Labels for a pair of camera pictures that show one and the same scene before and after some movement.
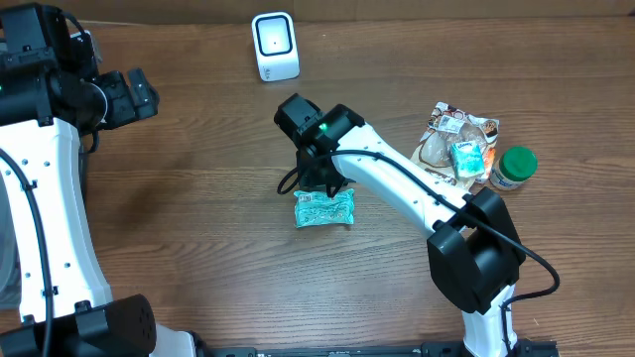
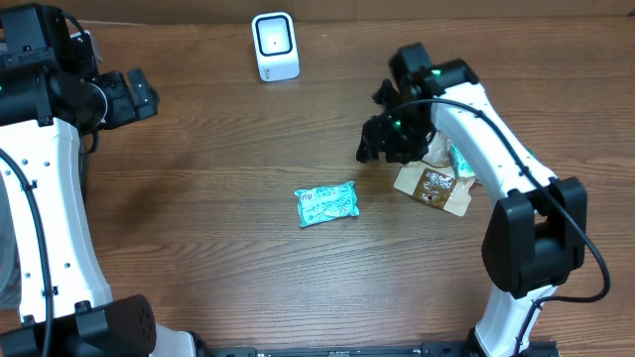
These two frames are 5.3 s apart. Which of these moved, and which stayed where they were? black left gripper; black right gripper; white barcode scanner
Moved: black right gripper
Stayed: white barcode scanner; black left gripper
